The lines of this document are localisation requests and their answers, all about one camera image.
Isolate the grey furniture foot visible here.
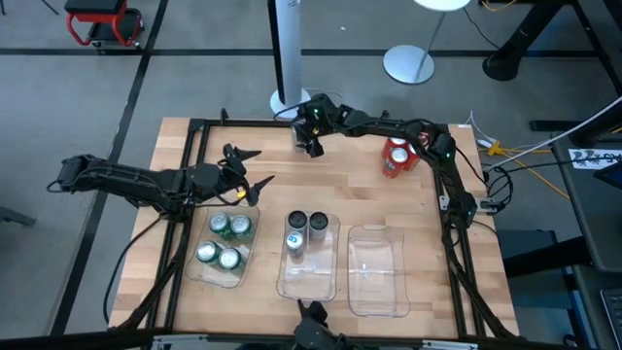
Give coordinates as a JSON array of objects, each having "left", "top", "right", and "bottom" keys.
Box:
[{"left": 0, "top": 203, "right": 38, "bottom": 228}]

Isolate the black diagonal desk bar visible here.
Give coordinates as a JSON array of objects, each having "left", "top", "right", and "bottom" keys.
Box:
[{"left": 569, "top": 0, "right": 622, "bottom": 96}]

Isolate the wide black desk foot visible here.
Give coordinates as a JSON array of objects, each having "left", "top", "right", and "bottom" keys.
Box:
[{"left": 502, "top": 236, "right": 592, "bottom": 279}]

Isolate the white power adapter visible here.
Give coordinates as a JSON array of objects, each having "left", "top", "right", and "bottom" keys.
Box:
[{"left": 466, "top": 110, "right": 493, "bottom": 148}]

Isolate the black keyboard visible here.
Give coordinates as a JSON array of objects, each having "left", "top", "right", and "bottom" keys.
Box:
[{"left": 600, "top": 287, "right": 622, "bottom": 350}]

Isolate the black front crossbar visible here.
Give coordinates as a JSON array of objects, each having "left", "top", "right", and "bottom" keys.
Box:
[{"left": 0, "top": 328, "right": 570, "bottom": 350}]

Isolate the short yellow cable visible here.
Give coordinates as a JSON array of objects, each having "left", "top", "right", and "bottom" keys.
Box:
[{"left": 479, "top": 0, "right": 517, "bottom": 13}]

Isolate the clear plastic bin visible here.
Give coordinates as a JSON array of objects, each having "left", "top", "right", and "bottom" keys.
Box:
[
  {"left": 275, "top": 209, "right": 341, "bottom": 303},
  {"left": 347, "top": 224, "right": 412, "bottom": 319},
  {"left": 184, "top": 203, "right": 261, "bottom": 290}
]

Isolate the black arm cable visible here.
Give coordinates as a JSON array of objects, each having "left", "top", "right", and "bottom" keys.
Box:
[{"left": 101, "top": 213, "right": 169, "bottom": 326}]

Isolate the black and white tower fan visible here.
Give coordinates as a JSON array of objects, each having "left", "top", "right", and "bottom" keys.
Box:
[{"left": 266, "top": 0, "right": 313, "bottom": 121}]

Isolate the red rolling stool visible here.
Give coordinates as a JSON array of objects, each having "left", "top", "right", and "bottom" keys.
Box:
[{"left": 62, "top": 0, "right": 146, "bottom": 50}]

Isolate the black lamp cable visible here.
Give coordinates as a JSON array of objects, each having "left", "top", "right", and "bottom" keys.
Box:
[{"left": 461, "top": 5, "right": 501, "bottom": 51}]

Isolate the round grey lamp base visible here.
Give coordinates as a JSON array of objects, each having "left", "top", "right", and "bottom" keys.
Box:
[{"left": 382, "top": 0, "right": 472, "bottom": 87}]

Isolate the white printed paper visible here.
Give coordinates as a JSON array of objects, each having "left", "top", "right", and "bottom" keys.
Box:
[{"left": 567, "top": 148, "right": 622, "bottom": 171}]

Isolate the thin black desk foot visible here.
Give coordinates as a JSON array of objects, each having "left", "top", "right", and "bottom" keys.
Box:
[{"left": 528, "top": 119, "right": 584, "bottom": 133}]

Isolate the black curved desk leg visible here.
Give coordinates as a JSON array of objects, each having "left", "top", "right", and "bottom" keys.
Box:
[{"left": 481, "top": 0, "right": 570, "bottom": 83}]

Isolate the grey metal bracket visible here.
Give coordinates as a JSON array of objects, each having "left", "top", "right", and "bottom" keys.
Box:
[
  {"left": 152, "top": 333, "right": 211, "bottom": 350},
  {"left": 421, "top": 339, "right": 480, "bottom": 350}
]

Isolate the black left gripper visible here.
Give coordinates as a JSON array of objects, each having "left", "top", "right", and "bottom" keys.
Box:
[{"left": 187, "top": 143, "right": 276, "bottom": 209}]

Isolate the blue metal frame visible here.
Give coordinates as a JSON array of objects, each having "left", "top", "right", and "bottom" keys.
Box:
[{"left": 563, "top": 269, "right": 602, "bottom": 350}]

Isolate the dark grey desk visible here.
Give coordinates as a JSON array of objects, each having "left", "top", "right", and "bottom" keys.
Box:
[{"left": 551, "top": 94, "right": 622, "bottom": 273}]

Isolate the black aluminium table frame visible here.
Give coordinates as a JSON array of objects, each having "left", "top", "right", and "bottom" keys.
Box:
[{"left": 110, "top": 107, "right": 520, "bottom": 341}]

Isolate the long yellow cable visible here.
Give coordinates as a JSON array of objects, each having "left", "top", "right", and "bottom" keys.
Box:
[{"left": 485, "top": 139, "right": 570, "bottom": 200}]

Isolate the thick white cable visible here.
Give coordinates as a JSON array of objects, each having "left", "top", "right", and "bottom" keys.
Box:
[{"left": 483, "top": 94, "right": 622, "bottom": 172}]

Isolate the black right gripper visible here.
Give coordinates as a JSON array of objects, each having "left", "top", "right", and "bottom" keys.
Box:
[{"left": 291, "top": 92, "right": 341, "bottom": 159}]

